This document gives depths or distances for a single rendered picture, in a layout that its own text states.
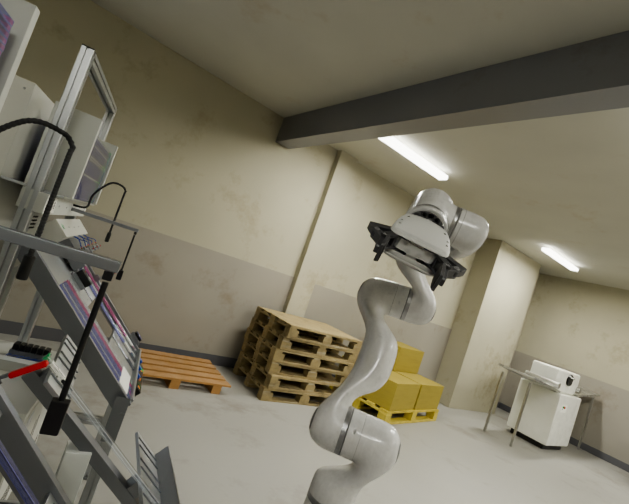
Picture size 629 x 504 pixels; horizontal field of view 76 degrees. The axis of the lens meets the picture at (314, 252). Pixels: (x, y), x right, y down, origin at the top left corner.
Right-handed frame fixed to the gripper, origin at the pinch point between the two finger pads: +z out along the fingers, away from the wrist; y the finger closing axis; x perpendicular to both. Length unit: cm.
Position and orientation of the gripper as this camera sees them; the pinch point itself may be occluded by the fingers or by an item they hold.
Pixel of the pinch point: (408, 265)
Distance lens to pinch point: 60.3
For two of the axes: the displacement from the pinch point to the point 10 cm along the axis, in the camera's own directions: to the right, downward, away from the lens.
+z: -3.7, 3.7, -8.5
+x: 3.3, -8.1, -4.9
